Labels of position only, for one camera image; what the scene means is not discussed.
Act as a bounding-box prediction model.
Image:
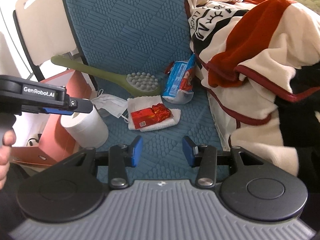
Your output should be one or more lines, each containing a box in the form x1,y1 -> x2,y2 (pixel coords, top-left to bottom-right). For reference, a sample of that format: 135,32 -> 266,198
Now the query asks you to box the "red crinkled snack packet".
152,103 -> 173,123

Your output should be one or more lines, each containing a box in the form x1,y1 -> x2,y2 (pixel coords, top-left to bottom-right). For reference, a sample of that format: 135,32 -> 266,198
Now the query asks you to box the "person's left hand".
0,131 -> 17,192

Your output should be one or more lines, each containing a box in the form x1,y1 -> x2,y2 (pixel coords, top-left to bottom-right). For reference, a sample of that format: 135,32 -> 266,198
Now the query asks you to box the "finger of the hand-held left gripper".
41,96 -> 94,116

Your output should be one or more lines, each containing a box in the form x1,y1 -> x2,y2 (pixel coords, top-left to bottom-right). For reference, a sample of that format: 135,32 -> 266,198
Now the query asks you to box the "orange cardboard box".
10,70 -> 98,167

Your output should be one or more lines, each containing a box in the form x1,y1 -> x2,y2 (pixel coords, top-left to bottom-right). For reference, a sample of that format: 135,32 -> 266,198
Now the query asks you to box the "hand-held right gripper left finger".
59,135 -> 143,190

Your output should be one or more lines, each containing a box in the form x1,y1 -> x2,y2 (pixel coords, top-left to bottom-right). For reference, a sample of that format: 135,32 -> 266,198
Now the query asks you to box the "white red black printed blanket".
184,0 -> 320,193

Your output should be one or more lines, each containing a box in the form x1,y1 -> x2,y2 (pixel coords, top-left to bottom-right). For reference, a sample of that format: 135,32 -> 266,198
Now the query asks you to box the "blue snack packet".
162,53 -> 198,105

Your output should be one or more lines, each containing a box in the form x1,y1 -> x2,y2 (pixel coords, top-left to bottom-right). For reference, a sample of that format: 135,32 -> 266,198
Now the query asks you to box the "white face mask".
90,89 -> 129,123

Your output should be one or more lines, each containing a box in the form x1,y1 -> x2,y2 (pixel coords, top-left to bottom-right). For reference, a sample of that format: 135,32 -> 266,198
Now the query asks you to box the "green massage brush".
51,56 -> 162,97

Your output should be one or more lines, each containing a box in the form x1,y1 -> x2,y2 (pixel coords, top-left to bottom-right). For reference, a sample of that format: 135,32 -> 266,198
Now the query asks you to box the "white folding chair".
12,0 -> 98,90

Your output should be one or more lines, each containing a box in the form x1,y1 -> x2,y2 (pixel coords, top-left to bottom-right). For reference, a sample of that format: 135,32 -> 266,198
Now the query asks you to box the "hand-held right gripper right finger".
182,136 -> 267,188

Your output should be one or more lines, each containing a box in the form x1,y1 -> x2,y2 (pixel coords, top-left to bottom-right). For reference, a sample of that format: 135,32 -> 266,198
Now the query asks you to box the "blue textured mat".
57,0 -> 225,188

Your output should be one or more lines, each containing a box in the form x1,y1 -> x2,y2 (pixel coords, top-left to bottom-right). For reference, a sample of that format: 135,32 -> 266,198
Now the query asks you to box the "red flat packet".
130,107 -> 158,129

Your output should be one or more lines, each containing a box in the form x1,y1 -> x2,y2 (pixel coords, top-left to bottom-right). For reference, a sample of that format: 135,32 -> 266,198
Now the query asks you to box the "white towel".
127,95 -> 182,132

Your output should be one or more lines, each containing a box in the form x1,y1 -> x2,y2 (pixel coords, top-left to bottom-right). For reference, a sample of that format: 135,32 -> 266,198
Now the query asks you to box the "white toilet paper roll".
60,105 -> 109,148

